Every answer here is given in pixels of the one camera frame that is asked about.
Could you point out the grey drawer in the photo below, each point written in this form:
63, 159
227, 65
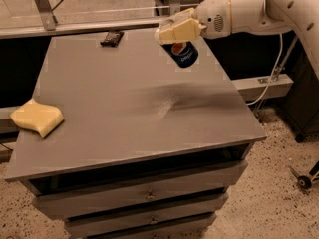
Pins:
132, 192
158, 231
147, 214

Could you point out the yellow sponge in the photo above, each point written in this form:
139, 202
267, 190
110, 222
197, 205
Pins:
42, 119

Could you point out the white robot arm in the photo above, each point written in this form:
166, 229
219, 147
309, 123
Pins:
268, 17

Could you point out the bottom grey drawer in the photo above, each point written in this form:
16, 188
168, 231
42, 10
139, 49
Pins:
158, 231

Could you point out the black caster wheel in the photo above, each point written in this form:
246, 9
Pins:
303, 181

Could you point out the blue pepsi can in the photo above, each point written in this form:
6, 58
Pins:
184, 54

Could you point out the grey drawer cabinet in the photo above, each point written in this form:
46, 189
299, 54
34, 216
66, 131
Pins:
130, 112

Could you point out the middle grey drawer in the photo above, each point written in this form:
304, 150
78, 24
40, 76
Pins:
147, 214

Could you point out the top grey drawer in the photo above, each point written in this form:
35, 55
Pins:
132, 192

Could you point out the dark cabinet at right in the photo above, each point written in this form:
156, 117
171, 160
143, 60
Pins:
301, 105

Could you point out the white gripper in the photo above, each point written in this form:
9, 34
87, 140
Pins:
212, 17

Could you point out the metal rail frame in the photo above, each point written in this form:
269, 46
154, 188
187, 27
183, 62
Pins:
28, 18

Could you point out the dark snack packet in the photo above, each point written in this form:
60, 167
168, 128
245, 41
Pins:
112, 39

